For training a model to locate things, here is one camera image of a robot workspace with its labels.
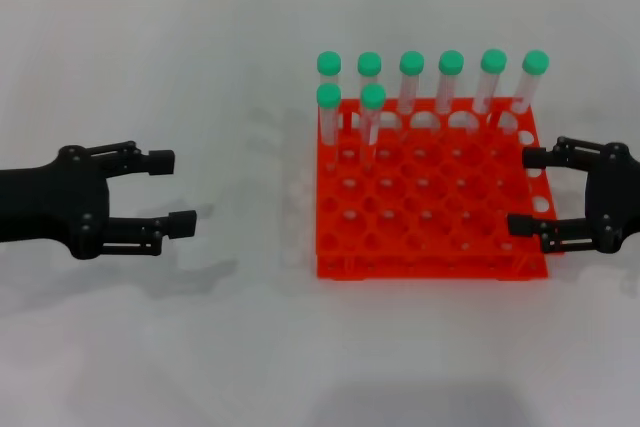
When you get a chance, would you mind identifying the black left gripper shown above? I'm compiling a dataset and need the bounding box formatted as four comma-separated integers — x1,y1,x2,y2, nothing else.
0,140,198,262

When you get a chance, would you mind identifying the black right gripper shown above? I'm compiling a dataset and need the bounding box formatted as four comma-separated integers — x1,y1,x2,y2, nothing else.
506,135,640,256

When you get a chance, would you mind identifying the clear test tube green cap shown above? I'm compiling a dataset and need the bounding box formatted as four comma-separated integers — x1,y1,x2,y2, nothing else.
359,83,387,173
435,50,465,118
357,51,383,91
397,50,426,121
472,48,508,116
316,50,343,93
509,50,551,116
316,83,343,173

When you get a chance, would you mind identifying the orange test tube rack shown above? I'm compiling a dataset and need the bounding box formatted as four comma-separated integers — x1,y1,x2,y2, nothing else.
314,95,557,281

